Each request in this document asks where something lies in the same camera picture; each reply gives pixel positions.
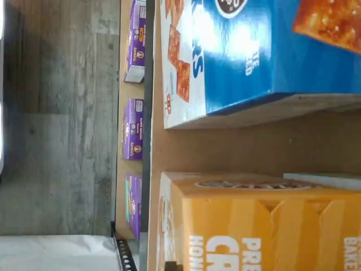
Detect wooden shelf board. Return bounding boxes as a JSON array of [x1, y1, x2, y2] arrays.
[[114, 0, 147, 241], [146, 0, 361, 271]]

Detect blue pretzel crackers box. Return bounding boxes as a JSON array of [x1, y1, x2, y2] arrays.
[[160, 0, 361, 130]]

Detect purple Annie's box teal label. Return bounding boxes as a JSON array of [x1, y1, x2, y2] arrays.
[[125, 173, 143, 241]]

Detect purple Annie's box brown label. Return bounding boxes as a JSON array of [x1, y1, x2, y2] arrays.
[[121, 98, 144, 161]]

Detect yellow white pretzel crackers box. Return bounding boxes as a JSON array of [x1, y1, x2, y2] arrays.
[[159, 171, 361, 271]]

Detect white plastic sheet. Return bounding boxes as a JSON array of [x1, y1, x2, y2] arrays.
[[0, 233, 122, 271]]

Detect purple Annie's box yellow label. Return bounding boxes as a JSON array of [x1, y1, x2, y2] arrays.
[[123, 0, 148, 85]]

